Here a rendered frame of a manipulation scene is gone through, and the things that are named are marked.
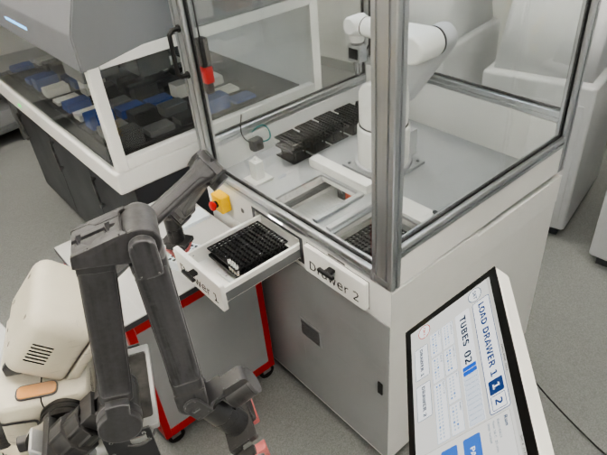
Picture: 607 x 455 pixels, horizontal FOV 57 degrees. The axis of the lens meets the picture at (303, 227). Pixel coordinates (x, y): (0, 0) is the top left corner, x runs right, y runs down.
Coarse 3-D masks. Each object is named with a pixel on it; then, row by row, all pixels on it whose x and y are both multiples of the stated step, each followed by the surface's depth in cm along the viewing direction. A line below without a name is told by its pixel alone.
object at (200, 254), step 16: (240, 224) 205; (272, 224) 205; (288, 240) 201; (192, 256) 196; (208, 256) 200; (288, 256) 192; (224, 272) 193; (256, 272) 184; (272, 272) 189; (240, 288) 182
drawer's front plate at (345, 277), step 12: (312, 252) 185; (312, 264) 188; (324, 264) 182; (336, 264) 178; (324, 276) 185; (336, 276) 179; (348, 276) 174; (336, 288) 183; (348, 288) 177; (360, 288) 171; (360, 300) 174
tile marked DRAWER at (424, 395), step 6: (426, 384) 128; (420, 390) 129; (426, 390) 127; (420, 396) 127; (426, 396) 126; (420, 402) 126; (426, 402) 125; (420, 408) 125; (426, 408) 123; (432, 408) 122; (420, 414) 124; (426, 414) 122; (432, 414) 121; (420, 420) 123
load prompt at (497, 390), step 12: (480, 300) 128; (480, 312) 126; (480, 324) 124; (492, 324) 120; (480, 336) 122; (492, 336) 118; (480, 348) 119; (492, 348) 116; (492, 360) 114; (492, 372) 112; (504, 372) 109; (492, 384) 110; (504, 384) 108; (492, 396) 108; (504, 396) 106; (492, 408) 107; (504, 408) 104
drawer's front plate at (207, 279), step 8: (176, 248) 191; (176, 256) 193; (184, 256) 187; (184, 264) 190; (192, 264) 183; (200, 272) 181; (208, 272) 179; (200, 280) 185; (208, 280) 178; (216, 280) 176; (200, 288) 188; (208, 288) 182; (216, 288) 176; (224, 288) 175; (208, 296) 186; (216, 296) 179; (224, 296) 176; (216, 304) 183; (224, 304) 178
